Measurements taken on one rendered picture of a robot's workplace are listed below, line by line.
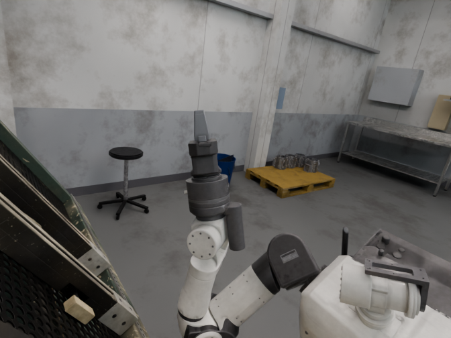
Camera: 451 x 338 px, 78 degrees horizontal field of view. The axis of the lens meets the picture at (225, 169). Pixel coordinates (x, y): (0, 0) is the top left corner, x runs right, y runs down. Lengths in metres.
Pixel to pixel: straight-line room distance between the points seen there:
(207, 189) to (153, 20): 3.52
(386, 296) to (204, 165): 0.37
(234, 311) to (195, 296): 0.11
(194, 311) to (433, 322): 0.45
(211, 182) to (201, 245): 0.13
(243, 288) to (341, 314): 0.23
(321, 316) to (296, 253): 0.14
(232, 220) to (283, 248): 0.17
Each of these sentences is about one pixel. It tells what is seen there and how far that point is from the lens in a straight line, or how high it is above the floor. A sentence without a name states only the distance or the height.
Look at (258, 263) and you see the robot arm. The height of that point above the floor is 1.29.
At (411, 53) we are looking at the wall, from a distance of 7.94.
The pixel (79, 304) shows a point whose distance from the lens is 0.85.
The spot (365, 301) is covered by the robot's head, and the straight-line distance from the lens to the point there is 0.55.
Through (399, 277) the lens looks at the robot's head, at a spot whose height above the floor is 1.46.
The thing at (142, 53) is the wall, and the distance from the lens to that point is 3.89.
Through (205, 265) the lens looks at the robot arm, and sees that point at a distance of 0.66.
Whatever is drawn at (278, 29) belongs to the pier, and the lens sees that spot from 4.91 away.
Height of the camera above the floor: 1.73
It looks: 19 degrees down
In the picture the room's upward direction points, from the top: 8 degrees clockwise
